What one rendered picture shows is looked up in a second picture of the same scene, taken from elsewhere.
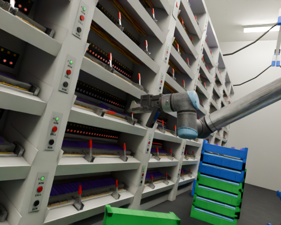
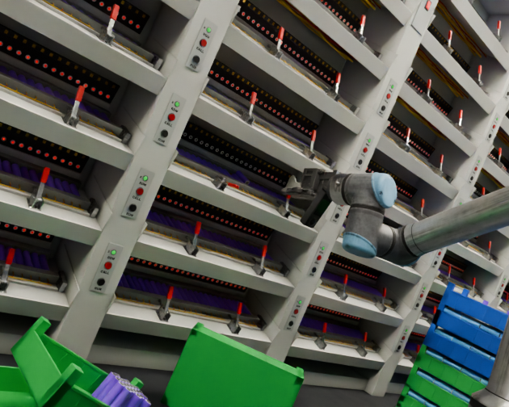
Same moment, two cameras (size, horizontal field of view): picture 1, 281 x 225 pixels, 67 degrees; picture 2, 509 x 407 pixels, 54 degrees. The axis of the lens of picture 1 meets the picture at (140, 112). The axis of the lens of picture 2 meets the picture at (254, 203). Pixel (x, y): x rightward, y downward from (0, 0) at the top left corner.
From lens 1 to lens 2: 0.53 m
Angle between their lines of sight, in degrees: 20
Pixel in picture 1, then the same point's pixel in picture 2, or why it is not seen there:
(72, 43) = (182, 78)
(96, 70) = (219, 119)
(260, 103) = (494, 215)
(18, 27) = (112, 57)
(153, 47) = (363, 84)
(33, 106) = (116, 156)
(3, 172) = (68, 228)
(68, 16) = (182, 42)
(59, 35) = (167, 65)
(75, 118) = (174, 182)
